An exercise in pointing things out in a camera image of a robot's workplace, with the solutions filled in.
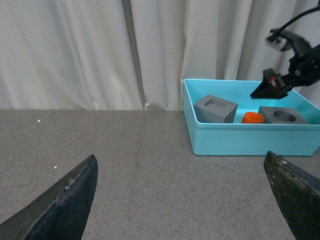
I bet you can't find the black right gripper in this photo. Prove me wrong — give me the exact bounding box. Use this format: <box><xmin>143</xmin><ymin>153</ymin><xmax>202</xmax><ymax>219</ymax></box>
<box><xmin>250</xmin><ymin>44</ymin><xmax>320</xmax><ymax>99</ymax></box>

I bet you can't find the orange cylinder with white numbers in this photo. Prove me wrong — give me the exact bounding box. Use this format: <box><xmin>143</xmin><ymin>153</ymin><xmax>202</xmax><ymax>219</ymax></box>
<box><xmin>241</xmin><ymin>111</ymin><xmax>265</xmax><ymax>124</ymax></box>

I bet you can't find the gray block with square hole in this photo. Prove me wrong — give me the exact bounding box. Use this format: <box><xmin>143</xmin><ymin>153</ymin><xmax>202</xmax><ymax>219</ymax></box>
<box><xmin>193</xmin><ymin>94</ymin><xmax>238</xmax><ymax>124</ymax></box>

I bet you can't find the white pleated curtain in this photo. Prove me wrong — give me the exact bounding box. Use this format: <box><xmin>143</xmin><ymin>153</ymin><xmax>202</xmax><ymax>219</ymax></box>
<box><xmin>0</xmin><ymin>0</ymin><xmax>317</xmax><ymax>110</ymax></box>

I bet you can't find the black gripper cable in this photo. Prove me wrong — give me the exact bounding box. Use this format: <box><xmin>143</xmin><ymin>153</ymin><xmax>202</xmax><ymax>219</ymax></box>
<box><xmin>276</xmin><ymin>5</ymin><xmax>320</xmax><ymax>32</ymax></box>

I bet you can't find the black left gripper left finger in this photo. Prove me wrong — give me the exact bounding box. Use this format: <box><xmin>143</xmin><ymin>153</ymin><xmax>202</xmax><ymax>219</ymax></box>
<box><xmin>0</xmin><ymin>155</ymin><xmax>98</xmax><ymax>240</ymax></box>

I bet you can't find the light blue plastic box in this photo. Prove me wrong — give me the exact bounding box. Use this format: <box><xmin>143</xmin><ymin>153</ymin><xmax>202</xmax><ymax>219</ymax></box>
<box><xmin>183</xmin><ymin>79</ymin><xmax>320</xmax><ymax>156</ymax></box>

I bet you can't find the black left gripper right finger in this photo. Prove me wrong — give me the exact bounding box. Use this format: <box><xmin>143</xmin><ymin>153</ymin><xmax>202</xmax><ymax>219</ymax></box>
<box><xmin>263</xmin><ymin>151</ymin><xmax>320</xmax><ymax>240</ymax></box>

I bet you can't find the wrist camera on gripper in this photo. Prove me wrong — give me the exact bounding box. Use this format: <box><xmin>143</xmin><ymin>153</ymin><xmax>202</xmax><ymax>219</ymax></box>
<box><xmin>265</xmin><ymin>28</ymin><xmax>312</xmax><ymax>56</ymax></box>

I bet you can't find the gray block with round hole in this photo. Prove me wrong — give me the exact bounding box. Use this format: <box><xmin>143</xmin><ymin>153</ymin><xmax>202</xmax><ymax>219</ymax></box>
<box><xmin>258</xmin><ymin>106</ymin><xmax>309</xmax><ymax>125</ymax></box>

